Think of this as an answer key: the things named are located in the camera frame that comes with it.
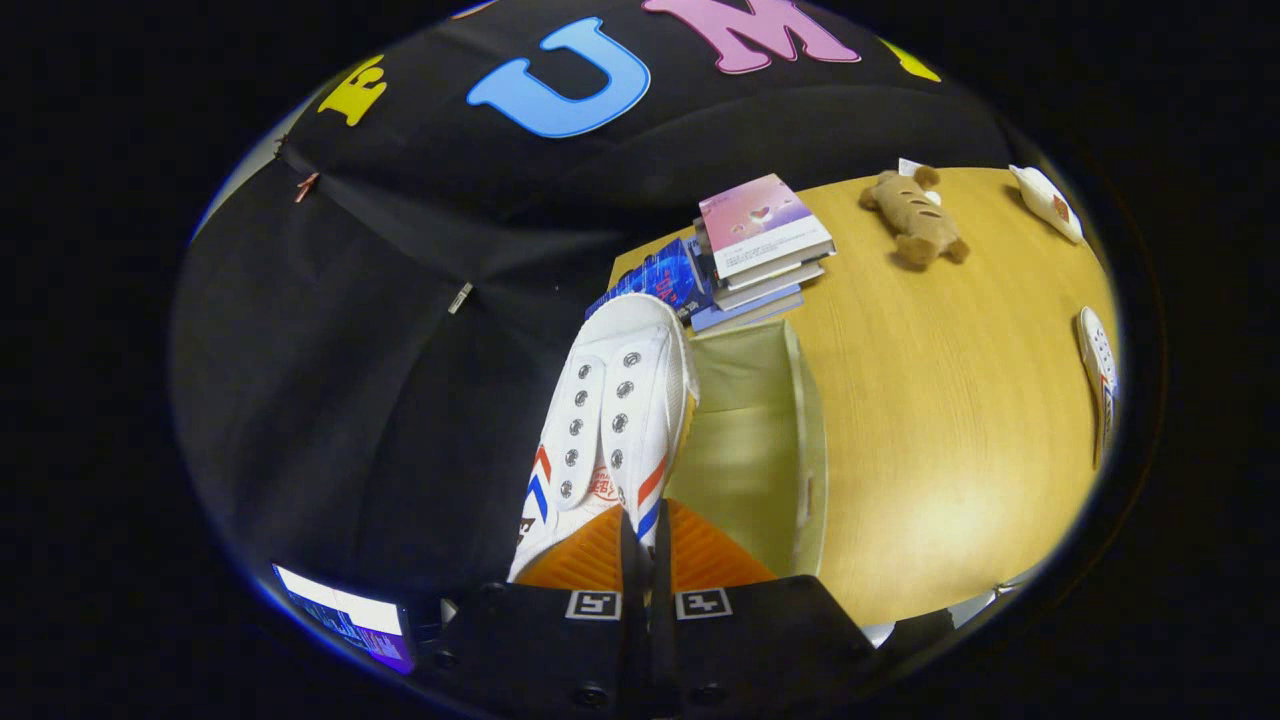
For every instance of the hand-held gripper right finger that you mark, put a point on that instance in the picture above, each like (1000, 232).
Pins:
(660, 560)

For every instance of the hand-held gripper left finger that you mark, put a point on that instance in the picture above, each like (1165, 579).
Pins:
(630, 560)

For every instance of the green fabric storage box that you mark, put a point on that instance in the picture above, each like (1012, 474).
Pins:
(745, 440)

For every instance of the white striped canvas shoe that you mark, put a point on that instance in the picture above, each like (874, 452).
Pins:
(610, 400)
(1097, 360)

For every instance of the pale blue book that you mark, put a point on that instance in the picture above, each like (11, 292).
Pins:
(745, 315)

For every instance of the dark blue book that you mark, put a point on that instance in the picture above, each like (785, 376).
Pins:
(665, 280)

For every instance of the black backdrop cloth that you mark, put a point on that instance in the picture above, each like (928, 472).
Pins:
(400, 400)

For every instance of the lit computer screen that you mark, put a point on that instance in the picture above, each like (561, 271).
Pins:
(350, 615)

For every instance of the white paperback book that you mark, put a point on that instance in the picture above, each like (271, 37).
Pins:
(775, 280)

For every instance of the silver cloth clip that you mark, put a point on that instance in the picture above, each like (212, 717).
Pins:
(460, 297)

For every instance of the pink cover book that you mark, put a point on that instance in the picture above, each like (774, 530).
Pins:
(760, 215)

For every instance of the brown plush toy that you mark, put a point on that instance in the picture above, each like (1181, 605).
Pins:
(915, 215)

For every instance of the red cloth clip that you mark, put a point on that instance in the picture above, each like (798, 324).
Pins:
(307, 185)

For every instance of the white plastic packet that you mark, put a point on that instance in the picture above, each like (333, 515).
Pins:
(1045, 200)

